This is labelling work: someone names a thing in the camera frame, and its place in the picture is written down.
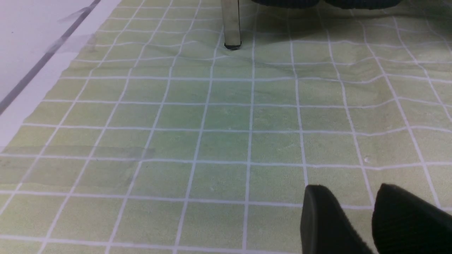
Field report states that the green checked tablecloth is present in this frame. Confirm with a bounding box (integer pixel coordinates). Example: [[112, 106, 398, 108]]
[[1, 0, 451, 254]]

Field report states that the stainless steel shoe rack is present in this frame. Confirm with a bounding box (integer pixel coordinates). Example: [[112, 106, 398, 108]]
[[220, 0, 242, 50]]

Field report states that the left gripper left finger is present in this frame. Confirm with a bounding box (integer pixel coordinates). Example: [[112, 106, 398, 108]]
[[300, 185, 373, 254]]

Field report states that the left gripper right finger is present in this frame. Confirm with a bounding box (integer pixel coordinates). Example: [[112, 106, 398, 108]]
[[372, 183, 452, 254]]

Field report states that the black knit shoe right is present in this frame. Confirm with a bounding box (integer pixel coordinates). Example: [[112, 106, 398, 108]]
[[325, 0, 402, 10]]

